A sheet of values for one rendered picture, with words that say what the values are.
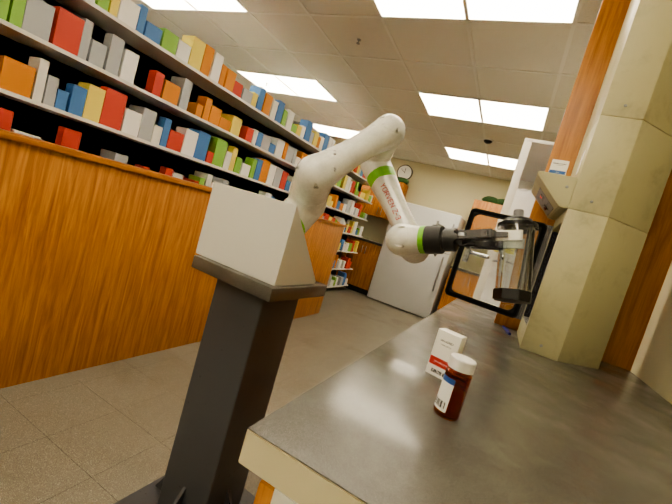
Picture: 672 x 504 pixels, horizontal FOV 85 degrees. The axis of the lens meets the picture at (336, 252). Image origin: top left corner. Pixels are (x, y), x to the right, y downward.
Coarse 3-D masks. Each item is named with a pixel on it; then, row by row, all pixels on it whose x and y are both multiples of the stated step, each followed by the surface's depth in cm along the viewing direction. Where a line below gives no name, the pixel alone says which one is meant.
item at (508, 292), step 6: (504, 222) 106; (510, 222) 104; (516, 222) 103; (522, 222) 103; (528, 222) 102; (498, 288) 103; (504, 288) 101; (510, 288) 101; (498, 294) 103; (504, 294) 101; (510, 294) 100; (516, 294) 100; (522, 294) 100; (528, 294) 100; (498, 300) 107; (504, 300) 105; (510, 300) 102; (516, 300) 100; (522, 300) 100; (528, 300) 100
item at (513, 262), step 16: (512, 224) 104; (528, 224) 102; (528, 240) 103; (512, 256) 102; (528, 256) 102; (496, 272) 106; (512, 272) 101; (528, 272) 101; (512, 288) 101; (528, 288) 101
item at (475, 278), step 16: (480, 224) 159; (496, 224) 155; (480, 256) 158; (496, 256) 154; (464, 272) 160; (480, 272) 157; (464, 288) 160; (480, 288) 157; (496, 304) 153; (512, 304) 150
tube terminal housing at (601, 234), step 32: (608, 128) 113; (640, 128) 110; (576, 160) 141; (608, 160) 113; (640, 160) 112; (576, 192) 116; (608, 192) 112; (640, 192) 114; (576, 224) 115; (608, 224) 112; (640, 224) 117; (576, 256) 115; (608, 256) 115; (544, 288) 118; (576, 288) 115; (608, 288) 118; (544, 320) 118; (576, 320) 115; (608, 320) 120; (544, 352) 117; (576, 352) 118
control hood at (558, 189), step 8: (536, 176) 126; (544, 176) 119; (552, 176) 119; (560, 176) 118; (568, 176) 117; (536, 184) 132; (544, 184) 120; (552, 184) 118; (560, 184) 118; (568, 184) 117; (536, 192) 139; (544, 192) 126; (552, 192) 118; (560, 192) 117; (568, 192) 116; (552, 200) 121; (560, 200) 117; (568, 200) 116; (560, 208) 120; (552, 216) 138
